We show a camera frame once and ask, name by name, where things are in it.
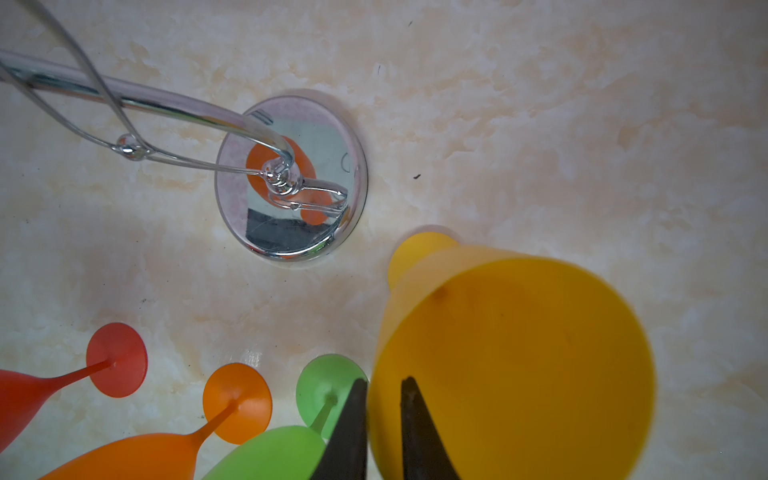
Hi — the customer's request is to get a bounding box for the orange plastic wine glass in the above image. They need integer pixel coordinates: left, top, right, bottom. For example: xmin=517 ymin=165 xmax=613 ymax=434
xmin=44 ymin=363 xmax=273 ymax=479

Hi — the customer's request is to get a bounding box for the green plastic wine glass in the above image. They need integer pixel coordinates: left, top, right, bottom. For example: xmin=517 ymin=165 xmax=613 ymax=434
xmin=206 ymin=354 xmax=367 ymax=479

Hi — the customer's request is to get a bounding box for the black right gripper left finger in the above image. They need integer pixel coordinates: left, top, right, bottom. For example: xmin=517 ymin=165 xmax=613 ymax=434
xmin=310 ymin=379 xmax=368 ymax=480

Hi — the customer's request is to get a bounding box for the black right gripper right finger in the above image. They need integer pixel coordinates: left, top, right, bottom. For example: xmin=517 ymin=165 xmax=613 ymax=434
xmin=400 ymin=377 xmax=460 ymax=480

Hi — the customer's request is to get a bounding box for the yellow plastic wine glass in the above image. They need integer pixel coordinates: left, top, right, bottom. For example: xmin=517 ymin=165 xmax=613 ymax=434
xmin=368 ymin=232 xmax=656 ymax=479

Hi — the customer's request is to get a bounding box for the red plastic wine glass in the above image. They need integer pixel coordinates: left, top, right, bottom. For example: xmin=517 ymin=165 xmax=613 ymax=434
xmin=1 ymin=322 xmax=149 ymax=450

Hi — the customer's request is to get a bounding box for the chrome wine glass rack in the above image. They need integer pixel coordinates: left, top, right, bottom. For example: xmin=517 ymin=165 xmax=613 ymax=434
xmin=1 ymin=1 xmax=368 ymax=263

